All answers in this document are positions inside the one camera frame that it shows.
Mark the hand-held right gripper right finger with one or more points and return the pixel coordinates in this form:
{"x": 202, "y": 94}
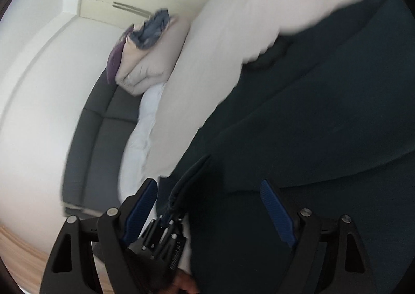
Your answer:
{"x": 278, "y": 213}

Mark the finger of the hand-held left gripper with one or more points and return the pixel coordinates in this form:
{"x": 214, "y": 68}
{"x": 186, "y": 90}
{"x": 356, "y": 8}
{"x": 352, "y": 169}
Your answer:
{"x": 163, "y": 227}

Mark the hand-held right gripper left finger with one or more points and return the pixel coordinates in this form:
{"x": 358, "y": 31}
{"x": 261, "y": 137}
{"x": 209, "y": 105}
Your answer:
{"x": 142, "y": 208}

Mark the dark green knitted sweater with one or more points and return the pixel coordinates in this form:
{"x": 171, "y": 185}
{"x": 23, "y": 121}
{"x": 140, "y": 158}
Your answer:
{"x": 291, "y": 119}

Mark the person's left hand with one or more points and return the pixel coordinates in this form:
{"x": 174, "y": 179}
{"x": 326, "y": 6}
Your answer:
{"x": 186, "y": 284}

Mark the white duvet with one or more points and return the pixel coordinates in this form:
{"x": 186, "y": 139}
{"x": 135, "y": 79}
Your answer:
{"x": 142, "y": 138}

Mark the dark grey upholstered headboard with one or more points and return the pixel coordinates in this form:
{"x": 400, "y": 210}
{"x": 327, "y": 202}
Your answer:
{"x": 94, "y": 138}

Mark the beige pillow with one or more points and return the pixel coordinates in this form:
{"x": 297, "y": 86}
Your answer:
{"x": 152, "y": 67}

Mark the purple cushion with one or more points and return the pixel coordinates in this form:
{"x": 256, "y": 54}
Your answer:
{"x": 116, "y": 59}

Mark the blue denim garment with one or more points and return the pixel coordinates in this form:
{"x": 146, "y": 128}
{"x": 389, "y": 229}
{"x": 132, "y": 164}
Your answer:
{"x": 150, "y": 29}

